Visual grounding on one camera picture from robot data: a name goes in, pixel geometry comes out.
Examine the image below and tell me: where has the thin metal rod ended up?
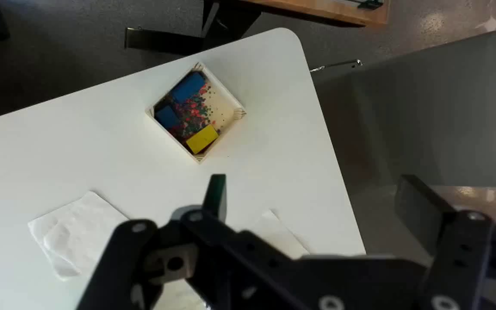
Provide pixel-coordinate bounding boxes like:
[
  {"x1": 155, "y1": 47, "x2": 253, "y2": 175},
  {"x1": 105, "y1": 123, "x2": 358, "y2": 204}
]
[{"x1": 308, "y1": 58, "x2": 365, "y2": 75}]

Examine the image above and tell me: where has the blue rectangular block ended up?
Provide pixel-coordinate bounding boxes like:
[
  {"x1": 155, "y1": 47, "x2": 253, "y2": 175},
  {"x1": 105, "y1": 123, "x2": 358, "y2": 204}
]
[{"x1": 153, "y1": 104, "x2": 183, "y2": 132}]

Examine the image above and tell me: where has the black metal stand base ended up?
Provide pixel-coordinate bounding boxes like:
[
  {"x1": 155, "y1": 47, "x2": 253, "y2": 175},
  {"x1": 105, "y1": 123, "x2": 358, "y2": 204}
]
[{"x1": 122, "y1": 0, "x2": 264, "y2": 58}]

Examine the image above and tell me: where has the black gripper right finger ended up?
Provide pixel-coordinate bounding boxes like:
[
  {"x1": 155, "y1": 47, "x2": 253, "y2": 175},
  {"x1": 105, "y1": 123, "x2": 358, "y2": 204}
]
[{"x1": 395, "y1": 175, "x2": 496, "y2": 310}]

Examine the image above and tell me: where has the white paper napkin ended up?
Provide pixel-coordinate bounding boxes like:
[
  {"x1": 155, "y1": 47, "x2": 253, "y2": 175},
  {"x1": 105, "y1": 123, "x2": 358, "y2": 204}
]
[{"x1": 26, "y1": 190, "x2": 131, "y2": 281}]

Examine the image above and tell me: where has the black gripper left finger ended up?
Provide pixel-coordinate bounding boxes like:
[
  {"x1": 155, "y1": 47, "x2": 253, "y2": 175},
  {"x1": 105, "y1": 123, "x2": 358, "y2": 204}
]
[{"x1": 78, "y1": 173, "x2": 302, "y2": 310}]

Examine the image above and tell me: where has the wooden side table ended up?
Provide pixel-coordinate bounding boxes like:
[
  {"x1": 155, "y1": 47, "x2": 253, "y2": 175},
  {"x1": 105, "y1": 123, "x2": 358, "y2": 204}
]
[{"x1": 240, "y1": 0, "x2": 391, "y2": 28}]

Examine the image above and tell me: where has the square wooden box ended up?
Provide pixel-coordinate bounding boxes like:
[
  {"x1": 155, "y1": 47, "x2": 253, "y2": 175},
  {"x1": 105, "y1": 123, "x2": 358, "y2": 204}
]
[{"x1": 143, "y1": 59, "x2": 248, "y2": 166}]

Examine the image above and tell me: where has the pile of colourful beads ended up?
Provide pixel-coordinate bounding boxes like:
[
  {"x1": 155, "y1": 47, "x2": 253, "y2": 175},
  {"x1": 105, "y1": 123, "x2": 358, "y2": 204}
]
[{"x1": 172, "y1": 85, "x2": 221, "y2": 140}]

